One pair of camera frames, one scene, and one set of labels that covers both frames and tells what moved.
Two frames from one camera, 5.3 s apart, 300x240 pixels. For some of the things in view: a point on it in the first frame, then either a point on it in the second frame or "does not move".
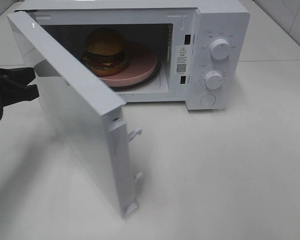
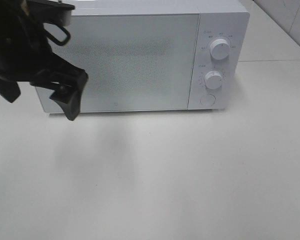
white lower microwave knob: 213,80 does not move
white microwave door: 93,116 to 134,62
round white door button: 208,100 does not move
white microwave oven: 194,52 does not move
